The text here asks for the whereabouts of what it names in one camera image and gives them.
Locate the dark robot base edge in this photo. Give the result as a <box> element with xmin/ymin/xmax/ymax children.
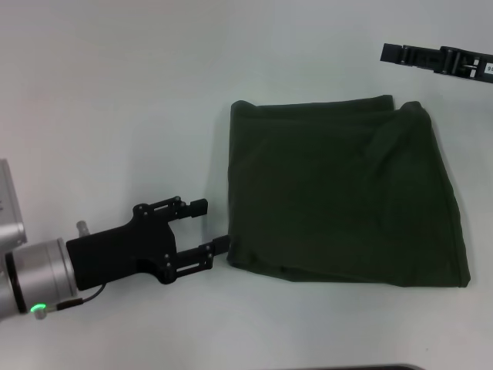
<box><xmin>265</xmin><ymin>362</ymin><xmax>424</xmax><ymax>370</ymax></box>

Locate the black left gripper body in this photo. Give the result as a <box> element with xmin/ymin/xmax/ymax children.
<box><xmin>64</xmin><ymin>201</ymin><xmax>179</xmax><ymax>293</ymax></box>

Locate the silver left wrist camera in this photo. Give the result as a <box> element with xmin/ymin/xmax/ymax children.
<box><xmin>0</xmin><ymin>156</ymin><xmax>29</xmax><ymax>247</ymax></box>

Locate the dark green T-shirt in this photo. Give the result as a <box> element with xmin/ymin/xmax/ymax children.
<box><xmin>226</xmin><ymin>94</ymin><xmax>473</xmax><ymax>290</ymax></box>

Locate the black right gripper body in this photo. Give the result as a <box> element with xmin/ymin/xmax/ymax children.
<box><xmin>438</xmin><ymin>44</ymin><xmax>493</xmax><ymax>85</ymax></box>

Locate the dark left arm cable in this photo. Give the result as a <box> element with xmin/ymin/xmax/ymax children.
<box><xmin>56</xmin><ymin>283</ymin><xmax>108</xmax><ymax>310</ymax></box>

